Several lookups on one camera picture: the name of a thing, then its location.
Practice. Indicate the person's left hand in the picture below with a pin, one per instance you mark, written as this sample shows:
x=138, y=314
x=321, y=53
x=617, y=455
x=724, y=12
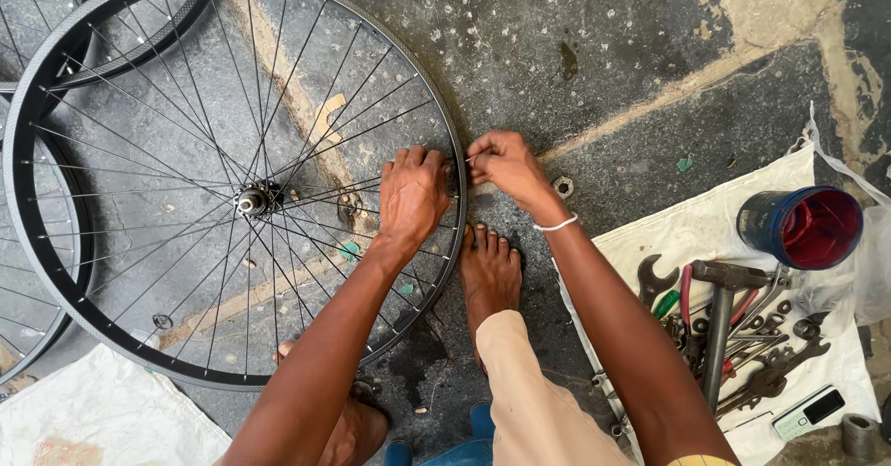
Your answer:
x=411, y=198

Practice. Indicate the person's right hand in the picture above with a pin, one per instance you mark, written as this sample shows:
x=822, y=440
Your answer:
x=512, y=166

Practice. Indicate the large black spoked bicycle wheel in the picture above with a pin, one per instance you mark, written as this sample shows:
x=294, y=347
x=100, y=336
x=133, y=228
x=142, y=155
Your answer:
x=255, y=199

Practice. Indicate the metal washer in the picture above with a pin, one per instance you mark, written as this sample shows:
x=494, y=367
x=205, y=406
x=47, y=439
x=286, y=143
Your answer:
x=562, y=187

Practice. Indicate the white wrist band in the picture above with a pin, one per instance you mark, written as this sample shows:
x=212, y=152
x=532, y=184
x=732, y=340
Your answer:
x=557, y=226

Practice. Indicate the person's right foot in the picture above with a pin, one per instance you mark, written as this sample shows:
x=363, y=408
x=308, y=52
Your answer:
x=491, y=278

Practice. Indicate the green scrap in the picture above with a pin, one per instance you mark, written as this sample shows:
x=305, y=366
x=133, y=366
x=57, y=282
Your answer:
x=684, y=164

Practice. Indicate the dark open-end wrench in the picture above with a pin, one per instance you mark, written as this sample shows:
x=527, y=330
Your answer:
x=653, y=281

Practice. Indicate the white woven sack with tools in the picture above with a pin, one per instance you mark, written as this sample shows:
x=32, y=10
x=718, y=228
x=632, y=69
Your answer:
x=703, y=229

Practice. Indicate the blue plastic stool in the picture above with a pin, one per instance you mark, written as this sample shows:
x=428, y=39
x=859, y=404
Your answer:
x=480, y=424

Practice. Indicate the beige trouser leg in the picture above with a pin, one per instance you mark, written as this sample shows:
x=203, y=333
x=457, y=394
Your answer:
x=536, y=403

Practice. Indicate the steel hammer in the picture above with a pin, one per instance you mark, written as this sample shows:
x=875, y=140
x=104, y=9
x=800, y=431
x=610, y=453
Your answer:
x=718, y=334

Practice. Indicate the blue can red inside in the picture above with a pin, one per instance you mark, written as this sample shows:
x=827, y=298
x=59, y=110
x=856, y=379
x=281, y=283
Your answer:
x=800, y=228

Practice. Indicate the black bicycle wheel textured rim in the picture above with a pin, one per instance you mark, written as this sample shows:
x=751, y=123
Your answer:
x=132, y=56

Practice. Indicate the heap of steel wrenches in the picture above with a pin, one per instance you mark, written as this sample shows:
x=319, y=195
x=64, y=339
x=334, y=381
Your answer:
x=766, y=361

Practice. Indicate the yellow sleeve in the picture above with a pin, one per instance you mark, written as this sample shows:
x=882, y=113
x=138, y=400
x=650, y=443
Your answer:
x=699, y=461

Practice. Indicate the black bicycle wheel thin rim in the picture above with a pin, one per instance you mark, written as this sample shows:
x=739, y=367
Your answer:
x=64, y=313

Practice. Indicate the clear plastic bag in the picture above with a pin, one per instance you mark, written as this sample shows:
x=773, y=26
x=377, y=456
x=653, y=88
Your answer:
x=867, y=257

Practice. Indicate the white woven sack red print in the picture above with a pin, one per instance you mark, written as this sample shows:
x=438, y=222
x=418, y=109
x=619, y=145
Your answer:
x=97, y=410

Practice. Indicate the white and black phone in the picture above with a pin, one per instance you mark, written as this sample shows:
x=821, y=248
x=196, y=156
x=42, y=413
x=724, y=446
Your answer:
x=808, y=412

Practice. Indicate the grey metal cylinder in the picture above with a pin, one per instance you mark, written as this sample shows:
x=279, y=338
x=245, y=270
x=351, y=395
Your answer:
x=858, y=435

